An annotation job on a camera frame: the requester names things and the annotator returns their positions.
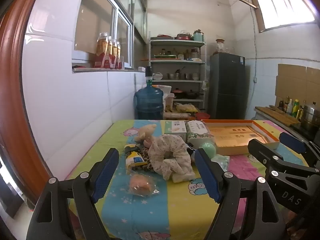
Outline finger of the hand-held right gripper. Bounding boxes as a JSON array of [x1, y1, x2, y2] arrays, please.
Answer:
[[247, 139, 320, 212], [279, 132, 320, 170]]

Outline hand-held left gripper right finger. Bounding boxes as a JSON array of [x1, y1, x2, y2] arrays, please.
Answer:
[[194, 148, 285, 240]]

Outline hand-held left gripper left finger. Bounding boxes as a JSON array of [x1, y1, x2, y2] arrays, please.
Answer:
[[26, 148, 120, 240]]

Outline green tissue pack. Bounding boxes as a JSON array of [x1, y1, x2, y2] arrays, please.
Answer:
[[211, 154, 230, 172]]

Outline white soft pack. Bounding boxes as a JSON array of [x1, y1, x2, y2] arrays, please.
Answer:
[[172, 171, 196, 183]]

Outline green foam ball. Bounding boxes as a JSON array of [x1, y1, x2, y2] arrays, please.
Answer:
[[200, 142, 217, 159]]

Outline purple white packet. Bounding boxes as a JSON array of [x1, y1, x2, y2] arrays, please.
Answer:
[[186, 142, 197, 160]]

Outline orange cardboard box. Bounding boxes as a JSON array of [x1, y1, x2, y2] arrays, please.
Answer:
[[201, 119, 280, 156]]

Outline yellow black soft toy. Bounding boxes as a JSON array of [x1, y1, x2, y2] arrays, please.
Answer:
[[124, 144, 145, 170]]

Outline bun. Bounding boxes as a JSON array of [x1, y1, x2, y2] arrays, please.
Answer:
[[127, 174, 160, 198]]

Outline leopard print plush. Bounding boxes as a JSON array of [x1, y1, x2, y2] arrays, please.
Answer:
[[127, 146, 155, 173]]

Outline white floral fabric scrunchie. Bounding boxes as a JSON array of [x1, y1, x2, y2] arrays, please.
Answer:
[[147, 134, 195, 180]]

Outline beige plush bear purple dress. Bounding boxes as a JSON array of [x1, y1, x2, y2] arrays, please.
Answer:
[[134, 124, 158, 142]]

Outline wooden boards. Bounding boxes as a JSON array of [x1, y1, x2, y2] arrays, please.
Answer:
[[255, 106, 300, 127]]

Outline steel pot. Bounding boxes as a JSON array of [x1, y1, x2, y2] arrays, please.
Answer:
[[301, 101, 320, 131]]

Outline floral tissue box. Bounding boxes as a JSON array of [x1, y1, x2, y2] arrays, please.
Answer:
[[185, 120, 215, 148]]

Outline green white carton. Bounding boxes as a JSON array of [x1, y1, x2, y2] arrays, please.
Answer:
[[164, 120, 187, 135]]

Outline cardboard sheet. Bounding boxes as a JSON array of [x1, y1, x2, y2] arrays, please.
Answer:
[[275, 64, 320, 103]]

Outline wrapped noodle packs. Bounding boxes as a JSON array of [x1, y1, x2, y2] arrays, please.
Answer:
[[164, 112, 191, 120]]

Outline yellow noodle bag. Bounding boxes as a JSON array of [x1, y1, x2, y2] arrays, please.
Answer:
[[175, 104, 198, 113]]

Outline dark grey fridge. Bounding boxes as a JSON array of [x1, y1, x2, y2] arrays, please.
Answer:
[[209, 53, 246, 120]]

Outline black wok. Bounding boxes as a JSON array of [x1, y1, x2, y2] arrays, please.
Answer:
[[186, 90, 204, 99]]

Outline blue water jug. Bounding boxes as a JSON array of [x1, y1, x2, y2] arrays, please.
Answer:
[[134, 85, 164, 120]]

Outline black pot red lid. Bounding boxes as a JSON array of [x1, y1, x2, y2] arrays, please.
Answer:
[[171, 88, 186, 99]]

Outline white plastic bag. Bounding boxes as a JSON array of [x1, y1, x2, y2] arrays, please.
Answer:
[[162, 85, 175, 111]]

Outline water pump dispenser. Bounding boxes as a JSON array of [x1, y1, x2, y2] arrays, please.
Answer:
[[145, 66, 153, 87]]

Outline glass jar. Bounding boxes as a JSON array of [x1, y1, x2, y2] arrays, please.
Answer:
[[214, 39, 228, 55]]

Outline metal shelf rack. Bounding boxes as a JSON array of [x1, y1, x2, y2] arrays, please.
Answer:
[[149, 37, 207, 113]]

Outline orange drink bottle red label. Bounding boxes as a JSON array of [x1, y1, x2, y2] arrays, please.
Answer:
[[94, 32, 109, 68], [116, 42, 122, 69], [112, 39, 119, 69], [106, 36, 114, 68]]

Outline red pot with lid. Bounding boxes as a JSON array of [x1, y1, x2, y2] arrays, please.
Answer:
[[175, 31, 194, 40]]

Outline aluminium sliding window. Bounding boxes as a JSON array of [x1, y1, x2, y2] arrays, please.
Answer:
[[74, 0, 147, 68]]

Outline wall cable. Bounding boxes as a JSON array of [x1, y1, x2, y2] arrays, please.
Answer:
[[252, 5, 258, 83]]

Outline brown wooden door frame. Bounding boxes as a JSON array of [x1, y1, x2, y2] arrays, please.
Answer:
[[0, 0, 63, 205]]

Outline barred wall window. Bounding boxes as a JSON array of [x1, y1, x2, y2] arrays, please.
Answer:
[[251, 0, 316, 33]]

